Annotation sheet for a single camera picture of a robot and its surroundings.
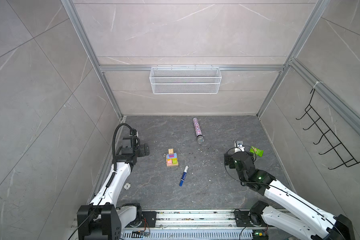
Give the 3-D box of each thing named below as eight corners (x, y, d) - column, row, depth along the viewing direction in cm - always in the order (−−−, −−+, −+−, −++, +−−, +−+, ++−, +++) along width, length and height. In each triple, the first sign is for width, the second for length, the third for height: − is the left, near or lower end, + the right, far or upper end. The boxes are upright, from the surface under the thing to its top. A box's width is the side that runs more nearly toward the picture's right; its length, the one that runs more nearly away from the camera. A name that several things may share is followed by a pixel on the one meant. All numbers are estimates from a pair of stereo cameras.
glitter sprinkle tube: (198, 144, 104) (198, 141, 101) (192, 120, 119) (192, 117, 116) (204, 143, 105) (204, 141, 102) (197, 119, 119) (197, 117, 117)
